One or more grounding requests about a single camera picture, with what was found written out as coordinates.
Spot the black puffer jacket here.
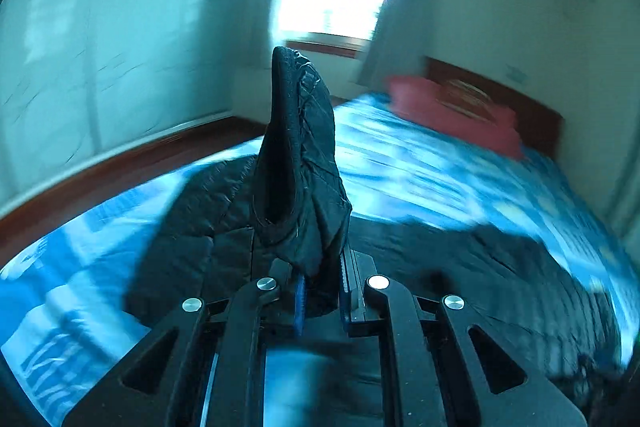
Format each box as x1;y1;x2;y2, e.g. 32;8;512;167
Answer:
125;46;636;427

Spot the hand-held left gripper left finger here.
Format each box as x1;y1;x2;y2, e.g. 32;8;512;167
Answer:
62;259;307;427

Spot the bed with blue patterned sheet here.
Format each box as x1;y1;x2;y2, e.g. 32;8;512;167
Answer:
0;93;636;425

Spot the wooden headboard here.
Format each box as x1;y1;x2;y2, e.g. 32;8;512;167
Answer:
425;56;566;158

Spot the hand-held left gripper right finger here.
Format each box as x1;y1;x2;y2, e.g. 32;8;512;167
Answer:
339;249;588;427

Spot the small red printed cushion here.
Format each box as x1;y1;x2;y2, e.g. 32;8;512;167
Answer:
435;78;493;110

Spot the white glossy wardrobe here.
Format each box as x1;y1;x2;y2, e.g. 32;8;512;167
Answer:
0;0;286;220

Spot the red pillow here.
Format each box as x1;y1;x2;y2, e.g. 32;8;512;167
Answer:
385;74;526;160

